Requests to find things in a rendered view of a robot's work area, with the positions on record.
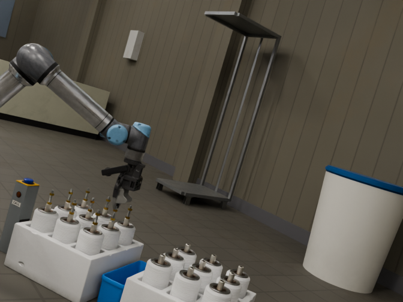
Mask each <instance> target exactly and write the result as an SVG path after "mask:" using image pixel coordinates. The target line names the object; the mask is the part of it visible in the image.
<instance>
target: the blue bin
mask: <svg viewBox="0 0 403 302"><path fill-rule="evenodd" d="M146 264H147V263H146V262H144V261H136V262H134V263H132V264H128V265H126V266H123V267H121V268H118V269H115V270H113V271H110V272H108V273H105V274H103V275H102V282H101V287H100V291H99V294H98V300H97V302H120V300H121V297H122V293H123V290H124V286H125V282H126V280H127V278H128V277H131V276H133V275H135V274H137V273H139V272H142V271H144V270H145V268H146Z"/></svg>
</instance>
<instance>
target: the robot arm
mask: <svg viewBox="0 0 403 302"><path fill-rule="evenodd" d="M37 82H38V83H39V84H40V85H46V86H47V87H48V88H49V89H50V90H52V91H53V92H54V93H55V94H56V95H57V96H58V97H60V99H62V100H63V101H64V102H66V103H67V104H68V105H69V106H70V107H71V108H72V109H73V110H74V111H76V112H77V113H78V114H79V115H81V117H82V118H84V119H85V120H86V121H87V122H88V123H90V124H91V125H92V126H93V127H94V128H95V129H96V130H97V131H99V132H100V136H101V137H104V138H106V139H107V140H108V141H109V142H110V143H111V144H113V145H117V146H118V145H121V144H124V143H127V144H128V146H127V149H126V152H125V158H124V162H126V163H128V165H122V166H118V167H113V168H109V167H107V168H105V169H104V170H101V173H102V176H111V175H112V174H117V173H120V175H118V178H117V181H116V184H115V187H114V190H113V198H112V206H113V209H115V207H116V206H117V208H119V206H120V205H121V204H125V203H126V202H131V201H132V198H131V197H130V196H129V194H128V193H129V191H133V192H134V191H138V190H140V187H141V184H142V180H143V178H142V176H141V175H142V171H143V168H144V167H145V164H142V163H141V162H142V161H143V157H144V154H145V150H146V146H147V144H148V140H149V138H150V137H149V136H150V133H151V127H150V126H149V125H145V124H143V123H138V122H134V125H133V126H131V125H127V124H124V123H120V122H118V121H117V120H116V119H115V118H113V117H112V116H111V115H110V114H109V113H108V112H107V111H105V109H103V108H102V107H101V106H100V105H99V104H98V103H97V102H96V101H94V100H93V99H92V98H91V97H90V96H89V95H88V94H87V93H86V92H85V91H83V90H82V89H81V88H80V87H79V86H78V85H76V84H75V82H73V81H72V80H71V79H70V78H69V77H68V76H67V75H65V74H64V73H63V72H62V71H61V70H60V66H59V64H57V63H56V62H55V61H54V60H53V56H52V54H51V53H50V52H49V51H48V50H47V49H46V48H45V47H43V46H41V45H39V44H35V43H29V44H25V45H24V46H22V47H21V48H20V49H19V51H18V52H17V56H16V57H15V58H14V59H13V60H12V61H10V62H9V69H8V70H6V72H4V73H3V74H2V75H0V108H1V107H2V106H3V105H4V104H6V103H7V102H8V101H9V100H10V99H12V97H14V96H15V95H16V94H17V93H19V92H20V91H21V90H22V89H23V88H24V87H25V86H33V85H34V84H36V83H37Z"/></svg>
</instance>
